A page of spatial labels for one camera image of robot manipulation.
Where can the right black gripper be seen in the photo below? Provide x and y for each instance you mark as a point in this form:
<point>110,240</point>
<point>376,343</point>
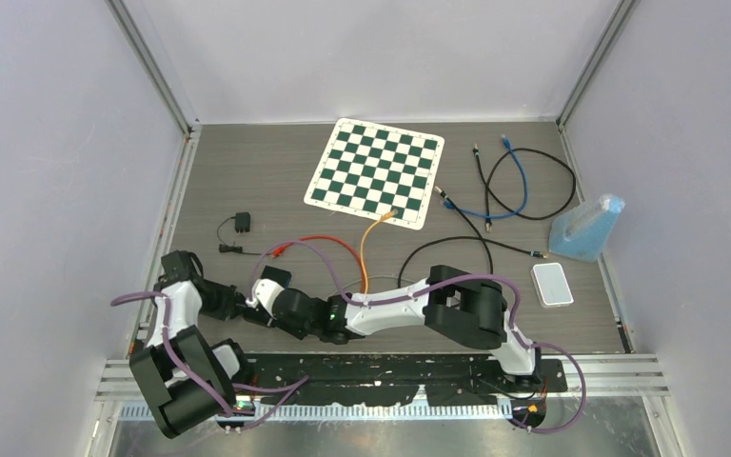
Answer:
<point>273,321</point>

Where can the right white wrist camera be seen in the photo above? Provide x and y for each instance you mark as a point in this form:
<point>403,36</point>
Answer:
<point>263,294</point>

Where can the black power adapter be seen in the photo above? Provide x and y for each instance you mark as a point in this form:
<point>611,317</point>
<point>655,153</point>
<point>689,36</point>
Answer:
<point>241,224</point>

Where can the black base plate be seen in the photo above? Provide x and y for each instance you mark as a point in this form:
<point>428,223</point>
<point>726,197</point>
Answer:
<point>386,380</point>

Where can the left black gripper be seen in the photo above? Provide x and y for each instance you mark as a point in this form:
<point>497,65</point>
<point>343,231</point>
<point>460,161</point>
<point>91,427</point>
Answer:
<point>227,309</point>

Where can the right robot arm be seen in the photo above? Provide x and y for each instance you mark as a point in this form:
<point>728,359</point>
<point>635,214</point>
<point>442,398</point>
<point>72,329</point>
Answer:
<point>473,310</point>

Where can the green white chessboard mat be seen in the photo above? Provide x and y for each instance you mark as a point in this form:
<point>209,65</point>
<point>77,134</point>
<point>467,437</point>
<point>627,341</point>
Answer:
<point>369,169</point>

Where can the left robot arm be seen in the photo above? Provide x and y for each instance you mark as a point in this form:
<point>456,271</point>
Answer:
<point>183,379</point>

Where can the black network switch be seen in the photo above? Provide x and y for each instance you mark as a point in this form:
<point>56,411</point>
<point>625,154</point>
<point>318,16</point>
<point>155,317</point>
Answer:
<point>280,276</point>

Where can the white router box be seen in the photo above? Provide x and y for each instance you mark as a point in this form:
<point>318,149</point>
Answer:
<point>550,283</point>

